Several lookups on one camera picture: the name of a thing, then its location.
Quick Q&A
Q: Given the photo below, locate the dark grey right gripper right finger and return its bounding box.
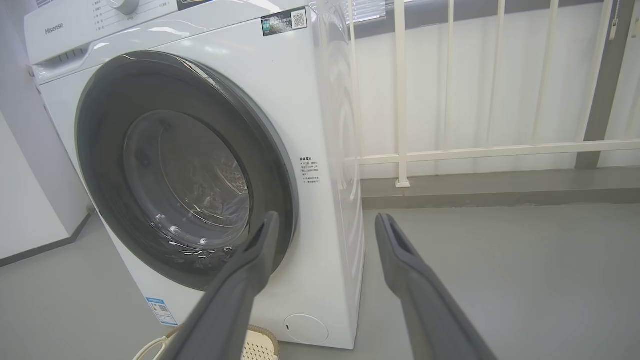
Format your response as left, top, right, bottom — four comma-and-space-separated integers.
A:
375, 213, 498, 360

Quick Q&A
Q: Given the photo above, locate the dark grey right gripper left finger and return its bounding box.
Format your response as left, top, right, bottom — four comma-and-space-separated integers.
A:
160, 211, 281, 360

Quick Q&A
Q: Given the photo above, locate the dark round washing machine door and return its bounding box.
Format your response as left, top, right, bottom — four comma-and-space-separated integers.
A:
75, 50, 300, 292

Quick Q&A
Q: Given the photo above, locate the cream perforated laundry basket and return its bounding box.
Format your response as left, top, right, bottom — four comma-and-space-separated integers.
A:
132, 325, 280, 360

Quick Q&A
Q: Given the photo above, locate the white front-load washing machine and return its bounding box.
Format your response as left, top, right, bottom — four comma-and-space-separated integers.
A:
24, 0, 366, 351

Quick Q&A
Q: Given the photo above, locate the blue white energy label sticker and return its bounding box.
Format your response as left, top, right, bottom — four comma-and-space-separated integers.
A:
146, 297, 179, 327

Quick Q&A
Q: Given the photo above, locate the round white filter cover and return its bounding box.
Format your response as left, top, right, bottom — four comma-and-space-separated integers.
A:
284, 314, 330, 345

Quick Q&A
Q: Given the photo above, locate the small printed text label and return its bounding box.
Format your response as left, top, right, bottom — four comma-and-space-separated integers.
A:
299, 156, 321, 186

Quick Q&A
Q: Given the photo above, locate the white metal railing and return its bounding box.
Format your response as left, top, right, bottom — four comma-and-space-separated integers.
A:
345, 0, 640, 189

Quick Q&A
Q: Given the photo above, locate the dark QR code sticker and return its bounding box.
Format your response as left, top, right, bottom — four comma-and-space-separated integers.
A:
261, 7, 308, 37

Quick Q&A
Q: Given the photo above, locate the white window blind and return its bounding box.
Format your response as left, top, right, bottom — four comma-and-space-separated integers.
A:
345, 0, 387, 25

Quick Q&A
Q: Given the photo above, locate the white program dial knob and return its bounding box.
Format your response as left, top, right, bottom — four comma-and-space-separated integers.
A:
107, 0, 140, 16

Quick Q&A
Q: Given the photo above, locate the dark grey vertical post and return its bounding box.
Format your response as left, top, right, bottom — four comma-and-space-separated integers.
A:
575, 0, 637, 170

